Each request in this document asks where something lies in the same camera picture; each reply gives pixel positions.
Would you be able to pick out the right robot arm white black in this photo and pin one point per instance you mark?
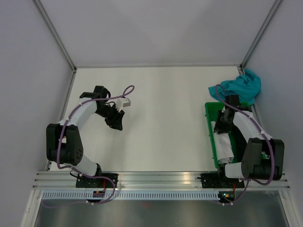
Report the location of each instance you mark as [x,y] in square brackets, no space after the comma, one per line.
[263,157]

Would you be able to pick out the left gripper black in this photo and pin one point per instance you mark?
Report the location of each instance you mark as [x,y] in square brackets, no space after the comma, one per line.
[117,124]

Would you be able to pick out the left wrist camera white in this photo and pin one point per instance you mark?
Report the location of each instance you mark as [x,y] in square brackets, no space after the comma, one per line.
[122,103]

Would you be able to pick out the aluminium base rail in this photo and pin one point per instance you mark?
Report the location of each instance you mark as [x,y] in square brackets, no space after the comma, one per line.
[127,181]

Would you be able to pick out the left aluminium frame post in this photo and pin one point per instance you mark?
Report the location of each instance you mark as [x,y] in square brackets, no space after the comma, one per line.
[48,22]

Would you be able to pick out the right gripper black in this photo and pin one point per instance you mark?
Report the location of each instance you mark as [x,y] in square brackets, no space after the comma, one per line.
[221,128]

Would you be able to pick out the aluminium frame post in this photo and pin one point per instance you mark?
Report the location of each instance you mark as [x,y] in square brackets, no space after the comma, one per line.
[262,30]
[48,22]

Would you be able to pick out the black rolled t shirt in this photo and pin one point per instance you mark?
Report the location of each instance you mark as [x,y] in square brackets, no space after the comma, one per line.
[239,144]

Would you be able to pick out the white slotted cable duct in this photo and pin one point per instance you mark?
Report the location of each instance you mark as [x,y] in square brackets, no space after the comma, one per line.
[131,195]

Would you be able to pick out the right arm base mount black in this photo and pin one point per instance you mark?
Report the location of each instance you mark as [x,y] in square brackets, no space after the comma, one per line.
[214,181]

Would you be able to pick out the green plastic bin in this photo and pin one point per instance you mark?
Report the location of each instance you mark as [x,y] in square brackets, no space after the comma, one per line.
[211,113]

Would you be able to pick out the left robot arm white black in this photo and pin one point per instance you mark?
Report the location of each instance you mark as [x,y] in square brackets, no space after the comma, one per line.
[63,141]

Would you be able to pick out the teal t shirt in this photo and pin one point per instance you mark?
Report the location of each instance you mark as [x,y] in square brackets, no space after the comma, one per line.
[247,86]

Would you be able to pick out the right aluminium frame post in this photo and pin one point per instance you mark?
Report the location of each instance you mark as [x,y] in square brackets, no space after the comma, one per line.
[262,30]

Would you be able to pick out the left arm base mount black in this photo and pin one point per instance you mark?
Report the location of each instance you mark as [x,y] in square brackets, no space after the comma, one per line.
[108,180]

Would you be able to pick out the white t shirt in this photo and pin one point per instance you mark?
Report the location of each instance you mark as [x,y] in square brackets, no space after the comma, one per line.
[223,146]

